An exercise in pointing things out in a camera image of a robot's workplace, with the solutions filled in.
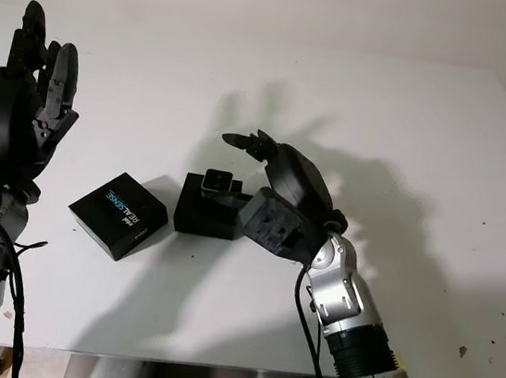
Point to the black RealSense box lid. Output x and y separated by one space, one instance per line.
113 222

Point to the black camera box base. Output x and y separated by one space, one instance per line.
202 219

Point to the silver RealSense depth camera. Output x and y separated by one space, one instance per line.
216 182

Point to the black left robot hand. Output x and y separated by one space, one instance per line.
5 119

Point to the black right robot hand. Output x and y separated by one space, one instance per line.
301 177

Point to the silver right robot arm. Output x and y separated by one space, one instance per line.
345 303

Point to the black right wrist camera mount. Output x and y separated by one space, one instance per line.
276 225

